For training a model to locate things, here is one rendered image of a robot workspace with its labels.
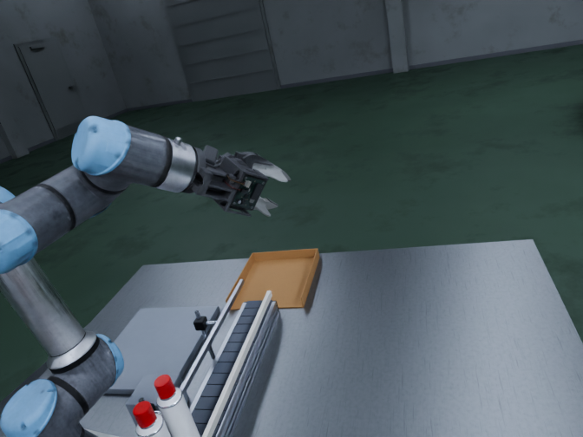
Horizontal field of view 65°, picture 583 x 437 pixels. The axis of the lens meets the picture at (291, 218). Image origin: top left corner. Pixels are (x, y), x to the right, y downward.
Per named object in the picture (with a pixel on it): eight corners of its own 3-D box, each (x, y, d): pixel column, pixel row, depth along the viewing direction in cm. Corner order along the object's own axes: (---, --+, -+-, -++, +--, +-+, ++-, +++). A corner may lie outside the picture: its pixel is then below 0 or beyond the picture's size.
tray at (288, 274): (304, 307, 143) (301, 296, 142) (228, 309, 151) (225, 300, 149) (319, 257, 169) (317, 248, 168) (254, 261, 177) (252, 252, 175)
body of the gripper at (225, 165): (252, 219, 75) (189, 206, 66) (229, 195, 81) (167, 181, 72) (272, 178, 73) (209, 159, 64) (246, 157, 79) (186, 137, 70)
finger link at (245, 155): (269, 181, 80) (225, 180, 75) (264, 178, 82) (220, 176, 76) (276, 157, 79) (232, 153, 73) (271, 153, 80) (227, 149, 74)
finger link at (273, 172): (304, 192, 80) (259, 191, 75) (285, 178, 85) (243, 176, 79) (309, 175, 79) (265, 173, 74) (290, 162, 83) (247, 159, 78)
